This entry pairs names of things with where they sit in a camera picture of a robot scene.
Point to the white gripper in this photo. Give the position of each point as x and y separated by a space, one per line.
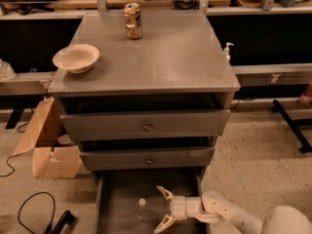
178 208

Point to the clear plastic water bottle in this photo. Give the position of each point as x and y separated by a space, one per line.
142 209

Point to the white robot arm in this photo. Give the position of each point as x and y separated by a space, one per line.
211 207

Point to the bottom grey drawer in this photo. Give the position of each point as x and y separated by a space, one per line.
119 191

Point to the grey drawer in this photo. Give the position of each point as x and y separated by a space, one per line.
119 191
147 158
145 124

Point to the middle grey drawer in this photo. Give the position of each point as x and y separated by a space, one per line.
147 158

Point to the grey drawer cabinet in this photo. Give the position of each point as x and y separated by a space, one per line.
177 64

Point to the top grey drawer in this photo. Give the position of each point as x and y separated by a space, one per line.
145 124

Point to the white pump dispenser bottle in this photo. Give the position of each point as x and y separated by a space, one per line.
226 50

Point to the black tool on floor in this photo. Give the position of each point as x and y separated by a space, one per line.
67 218

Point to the open cardboard box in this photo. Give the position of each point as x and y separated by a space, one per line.
49 159

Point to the black table leg base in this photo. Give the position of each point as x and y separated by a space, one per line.
295 125

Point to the white bowl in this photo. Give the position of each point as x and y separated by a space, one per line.
76 58

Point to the crushed soda can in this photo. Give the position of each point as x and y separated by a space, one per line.
132 20

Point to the clear plastic container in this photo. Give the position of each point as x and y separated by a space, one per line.
6 71

